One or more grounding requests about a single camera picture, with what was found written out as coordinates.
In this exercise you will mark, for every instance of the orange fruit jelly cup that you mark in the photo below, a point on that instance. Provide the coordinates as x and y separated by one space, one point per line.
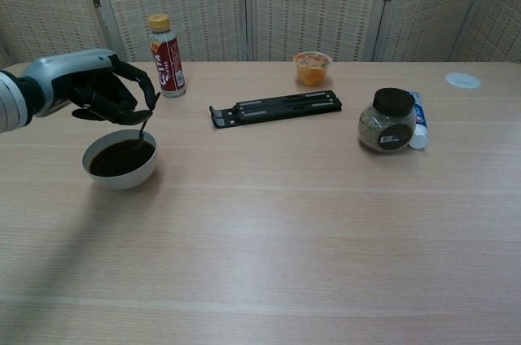
312 70

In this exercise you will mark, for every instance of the white blue toothpaste tube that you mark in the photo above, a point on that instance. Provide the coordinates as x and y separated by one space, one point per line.
420 121

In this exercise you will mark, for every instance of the coffee bottle with yellow cap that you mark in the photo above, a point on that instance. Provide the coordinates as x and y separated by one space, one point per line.
169 64

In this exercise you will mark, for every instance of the white round table grommet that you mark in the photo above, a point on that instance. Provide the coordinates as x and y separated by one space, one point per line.
462 80

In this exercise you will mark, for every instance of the glass spice jar black lid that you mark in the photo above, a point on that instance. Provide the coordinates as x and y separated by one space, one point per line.
386 125

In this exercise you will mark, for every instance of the bamboo folding screen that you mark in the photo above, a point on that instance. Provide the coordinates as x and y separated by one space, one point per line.
183 3

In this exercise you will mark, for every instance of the white cup of coffee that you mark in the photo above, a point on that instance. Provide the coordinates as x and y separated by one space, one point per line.
122 178

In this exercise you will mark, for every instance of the small black spoon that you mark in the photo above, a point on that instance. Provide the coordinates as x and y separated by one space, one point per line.
141 133

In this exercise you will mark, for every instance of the black folding laptop stand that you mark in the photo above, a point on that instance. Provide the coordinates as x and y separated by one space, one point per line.
285 107

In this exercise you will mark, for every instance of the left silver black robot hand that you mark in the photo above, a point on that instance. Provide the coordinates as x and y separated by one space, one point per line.
61 72

